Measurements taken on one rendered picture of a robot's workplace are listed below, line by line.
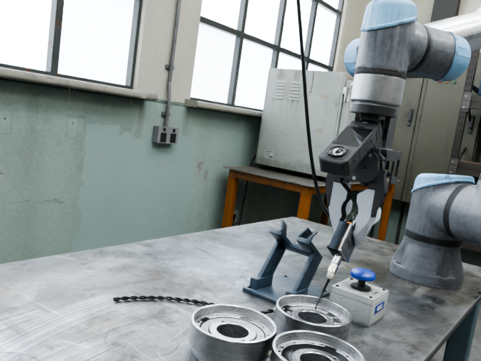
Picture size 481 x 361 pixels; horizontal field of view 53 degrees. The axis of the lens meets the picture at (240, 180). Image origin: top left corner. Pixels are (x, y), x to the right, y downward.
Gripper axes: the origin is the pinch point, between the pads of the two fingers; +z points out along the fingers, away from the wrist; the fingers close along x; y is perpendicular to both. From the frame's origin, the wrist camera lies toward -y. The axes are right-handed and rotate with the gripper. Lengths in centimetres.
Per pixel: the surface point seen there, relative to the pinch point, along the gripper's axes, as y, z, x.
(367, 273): 3.2, 5.8, -3.1
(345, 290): 0.6, 8.6, -1.0
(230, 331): -21.3, 11.1, 3.5
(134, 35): 85, -49, 168
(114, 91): 66, -20, 153
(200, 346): -28.0, 10.8, 2.6
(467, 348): 56, 32, -10
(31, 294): -33.4, 12.9, 30.2
